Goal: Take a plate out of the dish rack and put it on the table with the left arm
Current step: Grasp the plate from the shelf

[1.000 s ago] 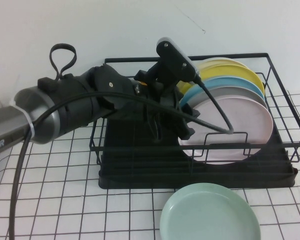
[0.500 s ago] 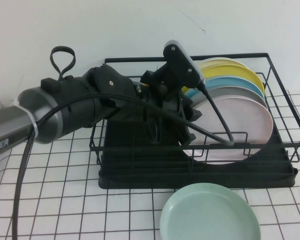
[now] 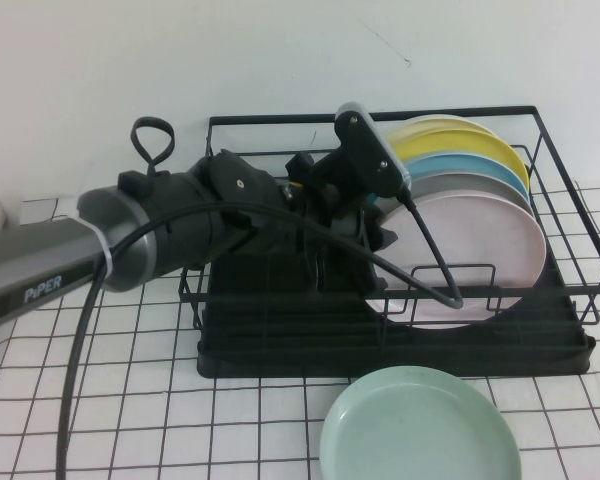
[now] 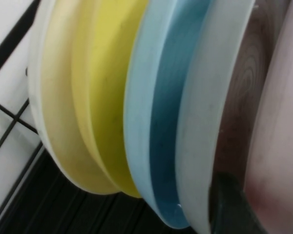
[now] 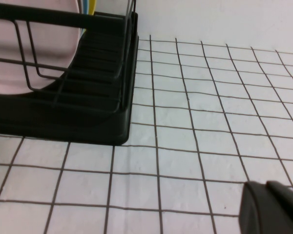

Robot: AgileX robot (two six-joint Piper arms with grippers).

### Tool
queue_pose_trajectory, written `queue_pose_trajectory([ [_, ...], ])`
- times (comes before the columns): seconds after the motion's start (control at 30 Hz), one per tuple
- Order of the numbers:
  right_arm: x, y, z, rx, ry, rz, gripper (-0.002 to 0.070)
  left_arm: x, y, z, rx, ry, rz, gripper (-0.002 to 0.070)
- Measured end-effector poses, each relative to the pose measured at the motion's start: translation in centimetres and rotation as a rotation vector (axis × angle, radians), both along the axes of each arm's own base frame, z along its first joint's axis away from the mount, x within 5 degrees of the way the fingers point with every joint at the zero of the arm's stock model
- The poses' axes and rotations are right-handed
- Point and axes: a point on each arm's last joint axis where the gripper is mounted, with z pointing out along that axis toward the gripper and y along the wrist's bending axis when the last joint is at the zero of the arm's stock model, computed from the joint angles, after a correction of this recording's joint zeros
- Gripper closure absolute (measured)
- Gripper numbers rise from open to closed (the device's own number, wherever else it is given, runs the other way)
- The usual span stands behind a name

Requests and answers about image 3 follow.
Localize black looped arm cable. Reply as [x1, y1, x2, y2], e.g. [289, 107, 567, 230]
[131, 116, 175, 177]

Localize black plastic drip tray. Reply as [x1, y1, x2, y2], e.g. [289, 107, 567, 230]
[197, 172, 597, 379]

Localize black wire dish rack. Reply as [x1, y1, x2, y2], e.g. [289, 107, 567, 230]
[178, 103, 600, 346]

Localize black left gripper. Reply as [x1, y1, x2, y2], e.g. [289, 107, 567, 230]
[282, 152, 399, 302]

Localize yellow plate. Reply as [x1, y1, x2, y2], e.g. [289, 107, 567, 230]
[394, 128, 530, 194]

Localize grey plate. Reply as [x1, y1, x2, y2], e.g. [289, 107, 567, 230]
[412, 172, 536, 216]

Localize cream plate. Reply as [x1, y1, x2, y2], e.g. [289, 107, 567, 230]
[387, 114, 496, 146]

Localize thick black camera cable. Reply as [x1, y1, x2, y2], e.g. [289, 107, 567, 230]
[54, 187, 465, 480]

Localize green plate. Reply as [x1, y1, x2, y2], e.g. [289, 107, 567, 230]
[321, 367, 524, 480]

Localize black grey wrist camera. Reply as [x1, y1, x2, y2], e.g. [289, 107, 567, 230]
[332, 101, 414, 200]

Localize white grid tablecloth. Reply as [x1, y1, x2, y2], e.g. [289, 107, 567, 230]
[0, 187, 600, 480]

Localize white cable tie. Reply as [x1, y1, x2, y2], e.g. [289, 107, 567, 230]
[73, 202, 115, 281]

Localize pink plate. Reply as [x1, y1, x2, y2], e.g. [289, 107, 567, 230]
[364, 193, 549, 330]

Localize blue plate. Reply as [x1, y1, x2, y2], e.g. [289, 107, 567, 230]
[404, 153, 531, 206]

